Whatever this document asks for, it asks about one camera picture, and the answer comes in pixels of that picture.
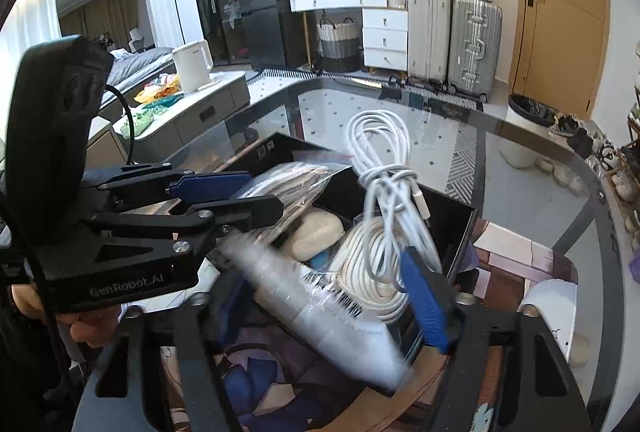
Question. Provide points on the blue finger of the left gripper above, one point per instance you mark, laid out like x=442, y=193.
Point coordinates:
x=244, y=214
x=212, y=187

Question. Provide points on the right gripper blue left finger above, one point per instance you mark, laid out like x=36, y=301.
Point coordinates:
x=229, y=300

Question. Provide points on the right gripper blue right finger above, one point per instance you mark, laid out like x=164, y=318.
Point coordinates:
x=433, y=301

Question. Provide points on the white foam wrap packet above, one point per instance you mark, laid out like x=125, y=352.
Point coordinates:
x=319, y=312

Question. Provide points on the person's left hand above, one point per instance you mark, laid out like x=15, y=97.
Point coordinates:
x=92, y=328

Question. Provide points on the black storage box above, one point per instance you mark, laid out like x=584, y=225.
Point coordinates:
x=383, y=209

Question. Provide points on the anime print table mat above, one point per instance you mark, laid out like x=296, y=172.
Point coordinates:
x=505, y=372

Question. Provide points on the grey side cabinet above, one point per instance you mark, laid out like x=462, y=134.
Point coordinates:
x=185, y=120

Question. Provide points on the white electric kettle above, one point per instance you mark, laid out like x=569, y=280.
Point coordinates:
x=193, y=62

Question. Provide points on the woven laundry basket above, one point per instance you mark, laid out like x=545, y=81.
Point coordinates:
x=340, y=44

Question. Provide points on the shoes on floor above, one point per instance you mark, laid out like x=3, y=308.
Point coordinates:
x=619, y=169

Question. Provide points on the white trash bin black liner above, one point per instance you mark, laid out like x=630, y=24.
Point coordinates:
x=529, y=115

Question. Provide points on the white dressing desk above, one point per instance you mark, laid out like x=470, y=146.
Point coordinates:
x=384, y=28

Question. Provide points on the shoe rack with shoes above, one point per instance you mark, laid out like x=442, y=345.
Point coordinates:
x=634, y=121

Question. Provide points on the white hard suitcase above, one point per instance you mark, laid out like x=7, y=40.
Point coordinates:
x=429, y=23

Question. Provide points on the silver hard suitcase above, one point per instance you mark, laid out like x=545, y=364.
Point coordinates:
x=476, y=27

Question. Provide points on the wooden door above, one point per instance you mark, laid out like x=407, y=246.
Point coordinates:
x=559, y=52

